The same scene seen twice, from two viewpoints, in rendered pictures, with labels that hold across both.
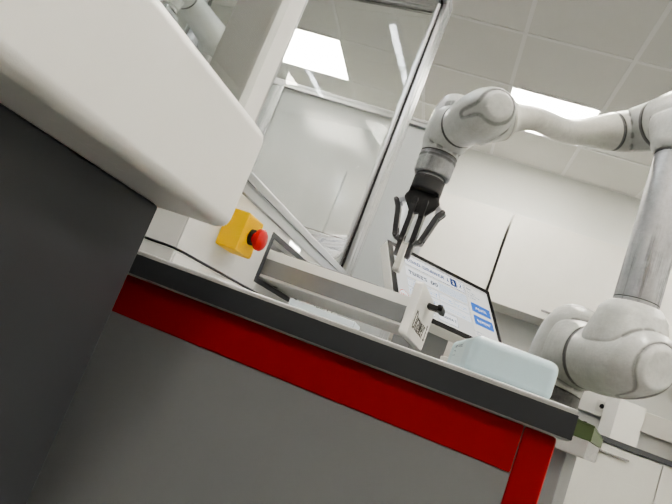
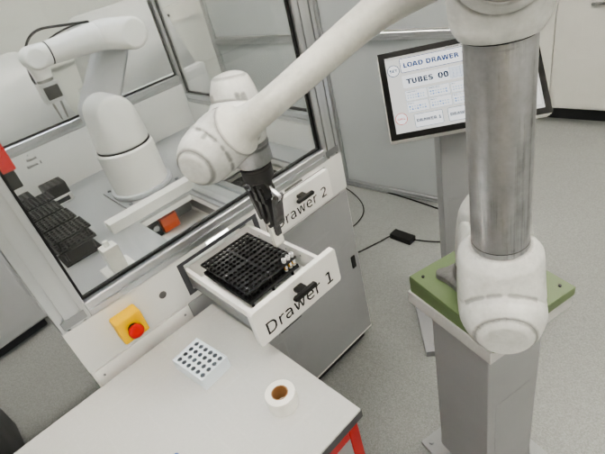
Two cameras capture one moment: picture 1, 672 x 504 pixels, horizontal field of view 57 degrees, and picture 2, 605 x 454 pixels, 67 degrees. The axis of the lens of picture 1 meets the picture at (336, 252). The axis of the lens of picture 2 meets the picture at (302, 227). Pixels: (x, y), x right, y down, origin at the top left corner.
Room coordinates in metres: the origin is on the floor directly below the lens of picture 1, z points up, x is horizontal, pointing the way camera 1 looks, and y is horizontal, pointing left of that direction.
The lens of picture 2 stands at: (0.65, -0.78, 1.65)
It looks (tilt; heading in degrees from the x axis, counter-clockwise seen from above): 33 degrees down; 36
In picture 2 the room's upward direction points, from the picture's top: 15 degrees counter-clockwise
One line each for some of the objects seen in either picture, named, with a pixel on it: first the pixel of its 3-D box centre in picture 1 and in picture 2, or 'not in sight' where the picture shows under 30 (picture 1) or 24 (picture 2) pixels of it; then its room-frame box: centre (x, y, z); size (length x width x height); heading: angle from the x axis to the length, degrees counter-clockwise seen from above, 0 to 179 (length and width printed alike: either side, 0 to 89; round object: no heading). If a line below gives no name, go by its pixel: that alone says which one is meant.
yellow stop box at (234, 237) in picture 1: (241, 233); (130, 324); (1.10, 0.17, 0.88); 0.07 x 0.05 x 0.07; 162
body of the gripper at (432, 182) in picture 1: (423, 196); (259, 180); (1.40, -0.15, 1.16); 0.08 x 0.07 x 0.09; 72
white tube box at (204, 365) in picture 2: (322, 322); (201, 362); (1.12, -0.02, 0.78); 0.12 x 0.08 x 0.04; 78
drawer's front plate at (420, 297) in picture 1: (419, 318); (297, 295); (1.32, -0.22, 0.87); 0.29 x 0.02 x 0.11; 162
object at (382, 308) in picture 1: (330, 292); (248, 268); (1.39, -0.02, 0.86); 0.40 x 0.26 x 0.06; 72
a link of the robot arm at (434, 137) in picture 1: (451, 126); (235, 110); (1.39, -0.15, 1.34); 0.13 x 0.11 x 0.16; 13
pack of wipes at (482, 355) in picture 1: (496, 367); not in sight; (0.72, -0.22, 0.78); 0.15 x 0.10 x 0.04; 175
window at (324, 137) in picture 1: (369, 56); (155, 45); (1.47, 0.10, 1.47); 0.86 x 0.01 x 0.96; 162
